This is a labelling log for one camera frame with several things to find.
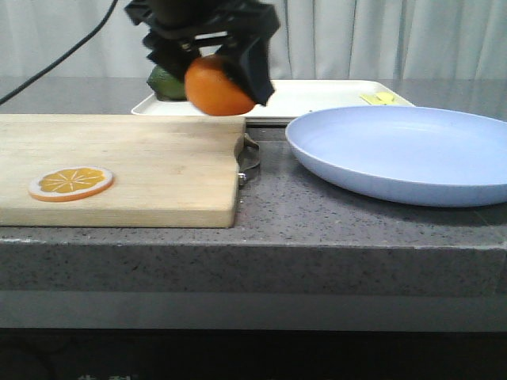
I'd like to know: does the orange slice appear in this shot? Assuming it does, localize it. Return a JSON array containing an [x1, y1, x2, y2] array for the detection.
[[28, 166, 114, 202]]

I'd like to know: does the black cable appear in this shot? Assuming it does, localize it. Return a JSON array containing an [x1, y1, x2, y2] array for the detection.
[[0, 0, 119, 106]]

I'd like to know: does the dark green lime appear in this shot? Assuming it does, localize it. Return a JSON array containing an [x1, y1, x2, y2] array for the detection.
[[147, 66, 186, 101]]

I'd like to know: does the cream rectangular bear tray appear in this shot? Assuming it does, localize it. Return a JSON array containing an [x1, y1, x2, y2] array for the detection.
[[131, 80, 414, 125]]

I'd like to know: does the grey pleated curtain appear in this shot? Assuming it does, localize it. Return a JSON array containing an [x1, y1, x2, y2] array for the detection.
[[1, 1, 506, 79]]

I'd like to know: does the metal cutting board handle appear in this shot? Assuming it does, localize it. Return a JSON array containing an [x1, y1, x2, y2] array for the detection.
[[238, 133, 261, 187]]

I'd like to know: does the whole orange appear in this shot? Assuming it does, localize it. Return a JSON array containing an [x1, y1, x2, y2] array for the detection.
[[184, 55, 256, 116]]

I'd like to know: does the yellow plastic knife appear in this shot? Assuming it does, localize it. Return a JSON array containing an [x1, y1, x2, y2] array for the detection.
[[360, 94, 384, 105]]

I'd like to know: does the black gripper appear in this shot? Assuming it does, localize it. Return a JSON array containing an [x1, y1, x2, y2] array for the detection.
[[124, 1, 280, 106]]

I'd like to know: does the light blue round plate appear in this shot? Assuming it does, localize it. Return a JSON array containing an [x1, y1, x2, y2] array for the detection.
[[285, 106, 506, 207]]

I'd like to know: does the wooden cutting board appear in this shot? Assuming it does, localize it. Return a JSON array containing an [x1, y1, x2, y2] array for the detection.
[[1, 114, 246, 228]]

